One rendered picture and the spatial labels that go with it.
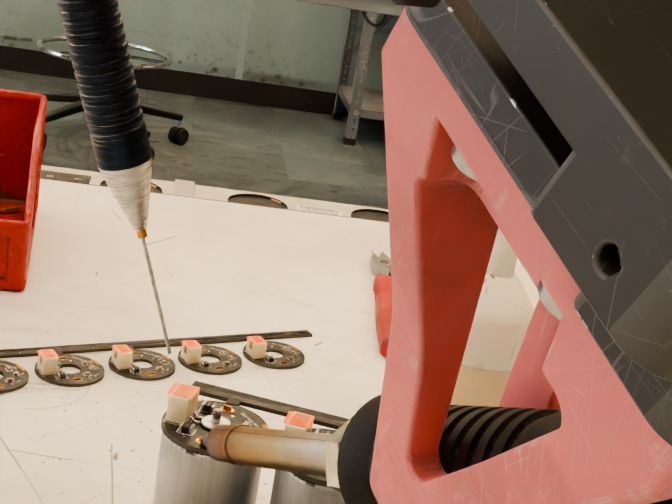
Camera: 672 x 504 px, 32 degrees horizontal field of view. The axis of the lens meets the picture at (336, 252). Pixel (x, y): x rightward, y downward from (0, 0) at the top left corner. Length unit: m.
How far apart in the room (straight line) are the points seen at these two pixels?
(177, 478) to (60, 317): 0.22
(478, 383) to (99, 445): 0.13
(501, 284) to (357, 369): 0.09
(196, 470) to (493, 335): 0.17
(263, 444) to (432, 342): 0.08
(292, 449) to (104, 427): 0.18
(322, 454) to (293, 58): 4.45
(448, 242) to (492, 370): 0.26
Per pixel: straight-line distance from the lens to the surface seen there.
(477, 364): 0.41
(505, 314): 0.41
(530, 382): 0.19
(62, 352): 0.45
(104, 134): 0.23
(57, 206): 0.62
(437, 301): 0.16
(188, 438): 0.27
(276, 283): 0.55
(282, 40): 4.64
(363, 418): 0.20
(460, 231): 0.15
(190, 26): 4.63
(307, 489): 0.26
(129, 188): 0.23
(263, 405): 0.29
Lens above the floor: 0.94
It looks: 18 degrees down
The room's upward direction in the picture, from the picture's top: 10 degrees clockwise
